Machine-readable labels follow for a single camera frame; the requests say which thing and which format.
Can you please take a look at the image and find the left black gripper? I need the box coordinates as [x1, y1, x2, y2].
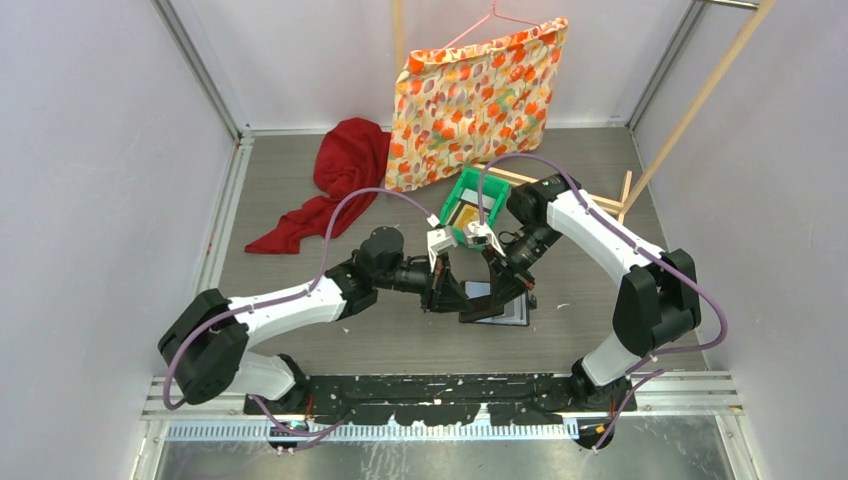
[375, 251, 473, 314]

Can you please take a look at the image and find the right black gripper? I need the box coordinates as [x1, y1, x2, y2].
[481, 224, 562, 311]

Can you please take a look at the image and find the black card holder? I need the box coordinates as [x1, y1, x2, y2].
[462, 281, 536, 327]

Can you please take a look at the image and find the green plastic bin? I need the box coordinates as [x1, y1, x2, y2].
[440, 169, 511, 246]

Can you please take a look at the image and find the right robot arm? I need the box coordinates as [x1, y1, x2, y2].
[464, 174, 701, 411]

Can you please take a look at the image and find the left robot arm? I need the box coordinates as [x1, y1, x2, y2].
[158, 227, 481, 414]

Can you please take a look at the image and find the yellow credit card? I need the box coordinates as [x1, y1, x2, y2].
[448, 202, 479, 230]

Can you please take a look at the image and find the white silver credit card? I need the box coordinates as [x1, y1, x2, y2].
[460, 189, 497, 211]

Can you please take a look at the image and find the red cloth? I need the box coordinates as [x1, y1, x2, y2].
[244, 118, 390, 255]

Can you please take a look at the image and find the floral orange gift bag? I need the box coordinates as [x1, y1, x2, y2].
[384, 17, 568, 192]

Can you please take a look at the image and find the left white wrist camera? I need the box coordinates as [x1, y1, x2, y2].
[426, 214, 458, 272]

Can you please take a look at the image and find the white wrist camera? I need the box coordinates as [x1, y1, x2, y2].
[463, 221, 506, 260]
[426, 214, 458, 272]

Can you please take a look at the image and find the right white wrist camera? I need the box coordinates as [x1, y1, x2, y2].
[463, 221, 506, 260]

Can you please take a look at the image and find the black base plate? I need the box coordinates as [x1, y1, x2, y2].
[264, 373, 632, 426]

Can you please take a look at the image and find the wooden rack frame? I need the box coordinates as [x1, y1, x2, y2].
[391, 1, 774, 220]

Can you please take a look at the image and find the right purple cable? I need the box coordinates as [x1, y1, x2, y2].
[476, 152, 730, 453]

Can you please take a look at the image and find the purple cable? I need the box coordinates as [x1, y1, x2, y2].
[162, 187, 442, 453]
[476, 152, 730, 453]

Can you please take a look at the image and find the pink wire hanger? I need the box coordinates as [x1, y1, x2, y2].
[442, 1, 540, 50]

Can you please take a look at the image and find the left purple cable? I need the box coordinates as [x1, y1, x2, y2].
[162, 187, 442, 453]

